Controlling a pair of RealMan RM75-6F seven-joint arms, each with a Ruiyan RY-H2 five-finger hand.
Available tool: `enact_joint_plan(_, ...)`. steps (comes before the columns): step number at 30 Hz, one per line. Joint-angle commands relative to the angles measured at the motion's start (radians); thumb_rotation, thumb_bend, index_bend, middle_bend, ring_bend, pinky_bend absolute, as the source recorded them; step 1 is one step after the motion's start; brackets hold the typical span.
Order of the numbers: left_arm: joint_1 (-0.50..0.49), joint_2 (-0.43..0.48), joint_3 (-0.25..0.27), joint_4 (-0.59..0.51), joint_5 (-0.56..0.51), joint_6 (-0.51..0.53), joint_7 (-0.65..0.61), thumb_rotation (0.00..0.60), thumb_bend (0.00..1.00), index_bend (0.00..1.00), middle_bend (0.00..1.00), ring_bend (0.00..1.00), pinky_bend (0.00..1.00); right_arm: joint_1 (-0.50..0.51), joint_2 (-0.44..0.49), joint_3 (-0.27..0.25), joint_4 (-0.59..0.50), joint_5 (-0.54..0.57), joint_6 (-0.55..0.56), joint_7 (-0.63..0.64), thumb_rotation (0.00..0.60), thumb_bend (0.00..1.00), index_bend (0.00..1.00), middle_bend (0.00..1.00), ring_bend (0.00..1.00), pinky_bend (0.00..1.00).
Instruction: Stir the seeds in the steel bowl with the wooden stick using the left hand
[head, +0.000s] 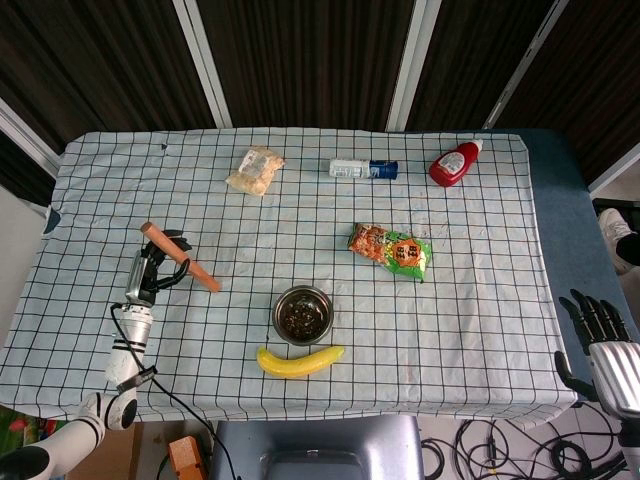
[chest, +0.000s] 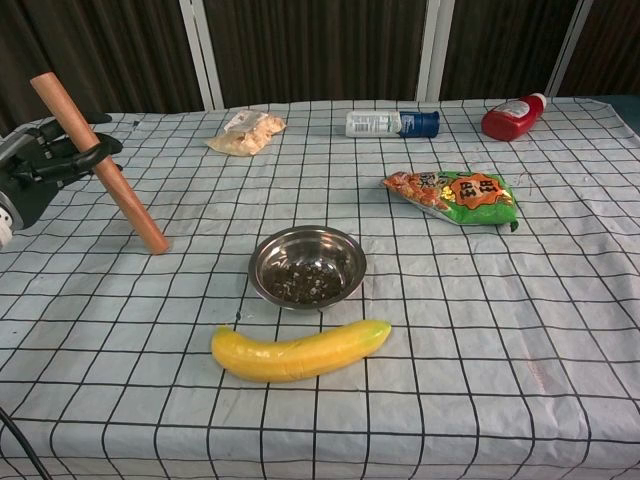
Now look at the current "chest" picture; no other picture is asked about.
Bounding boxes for yellow banana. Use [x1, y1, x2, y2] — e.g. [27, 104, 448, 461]
[210, 319, 393, 385]

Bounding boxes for white bottle blue cap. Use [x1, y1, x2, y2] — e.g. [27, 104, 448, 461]
[345, 109, 441, 139]

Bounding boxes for brown wooden rod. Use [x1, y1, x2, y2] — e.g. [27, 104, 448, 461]
[29, 72, 171, 256]

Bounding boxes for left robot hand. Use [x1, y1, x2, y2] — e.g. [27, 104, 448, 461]
[0, 115, 124, 231]

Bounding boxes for white frame post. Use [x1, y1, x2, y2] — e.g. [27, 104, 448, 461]
[178, 0, 225, 110]
[416, 0, 456, 101]
[546, 0, 599, 99]

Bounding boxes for green orange snack bag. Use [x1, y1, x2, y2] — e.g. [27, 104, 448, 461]
[383, 169, 520, 232]

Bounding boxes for clear bag beige snacks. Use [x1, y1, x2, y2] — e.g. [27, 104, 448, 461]
[205, 110, 287, 157]

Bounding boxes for red ketchup bottle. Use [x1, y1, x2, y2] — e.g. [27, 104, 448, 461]
[481, 92, 549, 143]

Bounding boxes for steel bowl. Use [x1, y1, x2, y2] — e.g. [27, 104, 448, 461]
[248, 225, 367, 312]

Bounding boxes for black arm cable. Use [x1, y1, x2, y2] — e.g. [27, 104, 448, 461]
[0, 407, 51, 480]

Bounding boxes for checked tablecloth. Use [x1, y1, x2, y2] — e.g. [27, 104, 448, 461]
[0, 97, 640, 480]

